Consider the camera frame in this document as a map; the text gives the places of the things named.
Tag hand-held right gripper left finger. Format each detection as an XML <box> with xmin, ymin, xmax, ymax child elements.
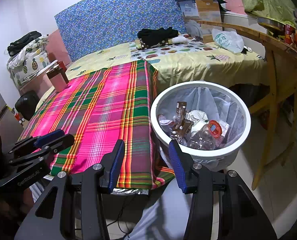
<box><xmin>15</xmin><ymin>139</ymin><xmax>125</xmax><ymax>240</ymax></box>

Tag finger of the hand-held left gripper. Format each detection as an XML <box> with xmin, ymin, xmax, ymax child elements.
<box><xmin>8</xmin><ymin>134</ymin><xmax>75</xmax><ymax>167</ymax></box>
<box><xmin>8</xmin><ymin>129</ymin><xmax>65</xmax><ymax>155</ymax></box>

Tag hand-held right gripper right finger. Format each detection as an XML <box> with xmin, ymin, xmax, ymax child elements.
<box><xmin>168</xmin><ymin>139</ymin><xmax>279</xmax><ymax>240</ymax></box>

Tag white round bin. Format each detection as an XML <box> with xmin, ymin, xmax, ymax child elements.
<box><xmin>150</xmin><ymin>81</ymin><xmax>251</xmax><ymax>170</ymax></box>

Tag clear plastic bottle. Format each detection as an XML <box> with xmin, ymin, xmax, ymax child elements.
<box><xmin>188</xmin><ymin>127</ymin><xmax>216</xmax><ymax>150</ymax></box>

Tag brown snack wrapper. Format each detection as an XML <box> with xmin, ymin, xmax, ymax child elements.
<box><xmin>170</xmin><ymin>120</ymin><xmax>192</xmax><ymax>140</ymax></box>
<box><xmin>175</xmin><ymin>101</ymin><xmax>187</xmax><ymax>124</ymax></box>

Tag clear plastic cup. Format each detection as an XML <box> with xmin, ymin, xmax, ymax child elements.
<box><xmin>158</xmin><ymin>114</ymin><xmax>175</xmax><ymax>130</ymax></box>

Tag clear cup with red lid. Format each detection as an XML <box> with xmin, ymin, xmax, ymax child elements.
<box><xmin>208</xmin><ymin>119</ymin><xmax>229</xmax><ymax>139</ymax></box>

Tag small red floor items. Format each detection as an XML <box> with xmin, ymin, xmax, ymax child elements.
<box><xmin>13</xmin><ymin>112</ymin><xmax>26</xmax><ymax>125</ymax></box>

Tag black suitcase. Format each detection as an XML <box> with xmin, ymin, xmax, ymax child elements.
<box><xmin>15</xmin><ymin>90</ymin><xmax>40</xmax><ymax>122</ymax></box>

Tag pink green plaid tablecloth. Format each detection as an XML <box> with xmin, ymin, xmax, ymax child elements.
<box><xmin>18</xmin><ymin>59</ymin><xmax>176</xmax><ymax>189</ymax></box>

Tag pink cabinet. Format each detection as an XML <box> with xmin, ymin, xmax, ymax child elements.
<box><xmin>20</xmin><ymin>60</ymin><xmax>64</xmax><ymax>98</ymax></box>

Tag pink tumbler with brown lid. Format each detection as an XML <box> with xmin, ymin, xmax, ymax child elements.
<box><xmin>46</xmin><ymin>64</ymin><xmax>69</xmax><ymax>93</ymax></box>

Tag pineapple print bedding bundle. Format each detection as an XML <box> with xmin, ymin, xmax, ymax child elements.
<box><xmin>7</xmin><ymin>35</ymin><xmax>50</xmax><ymax>88</ymax></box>

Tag translucent white bin liner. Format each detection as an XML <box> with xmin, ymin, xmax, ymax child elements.
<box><xmin>156</xmin><ymin>86</ymin><xmax>246</xmax><ymax>170</ymax></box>

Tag black folded garment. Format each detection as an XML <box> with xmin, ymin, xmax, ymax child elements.
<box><xmin>8</xmin><ymin>31</ymin><xmax>42</xmax><ymax>57</ymax></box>

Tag yellow pineapple print bed sheet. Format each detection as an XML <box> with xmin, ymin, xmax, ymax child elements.
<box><xmin>35</xmin><ymin>40</ymin><xmax>267</xmax><ymax>100</ymax></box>

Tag fruit print white cloth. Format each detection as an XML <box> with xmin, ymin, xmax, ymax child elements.
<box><xmin>130</xmin><ymin>34</ymin><xmax>219</xmax><ymax>59</ymax></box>

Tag brown polka dot cloth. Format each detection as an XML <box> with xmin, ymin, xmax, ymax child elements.
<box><xmin>136</xmin><ymin>38</ymin><xmax>175</xmax><ymax>50</ymax></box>

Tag black clothes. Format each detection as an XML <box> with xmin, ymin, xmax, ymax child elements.
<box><xmin>138</xmin><ymin>27</ymin><xmax>179</xmax><ymax>47</ymax></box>

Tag white plastic bag green print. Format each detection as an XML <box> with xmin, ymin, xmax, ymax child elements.
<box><xmin>211</xmin><ymin>28</ymin><xmax>244</xmax><ymax>54</ymax></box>

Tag blue floral headboard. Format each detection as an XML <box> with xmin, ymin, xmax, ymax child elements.
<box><xmin>54</xmin><ymin>0</ymin><xmax>201</xmax><ymax>62</ymax></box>

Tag wooden side table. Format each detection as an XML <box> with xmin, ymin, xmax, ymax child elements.
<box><xmin>196</xmin><ymin>20</ymin><xmax>297</xmax><ymax>190</ymax></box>

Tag open cardboard box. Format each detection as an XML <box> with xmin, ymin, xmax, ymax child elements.
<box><xmin>175</xmin><ymin>0</ymin><xmax>227</xmax><ymax>43</ymax></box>

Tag metal bowl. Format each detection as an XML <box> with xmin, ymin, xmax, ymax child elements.
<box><xmin>257</xmin><ymin>16</ymin><xmax>286</xmax><ymax>32</ymax></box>

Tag red tin can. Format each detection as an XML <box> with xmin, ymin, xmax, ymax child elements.
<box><xmin>284</xmin><ymin>24</ymin><xmax>297</xmax><ymax>46</ymax></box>

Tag black cable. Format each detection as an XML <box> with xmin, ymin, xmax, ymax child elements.
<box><xmin>112</xmin><ymin>195</ymin><xmax>129</xmax><ymax>235</ymax></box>

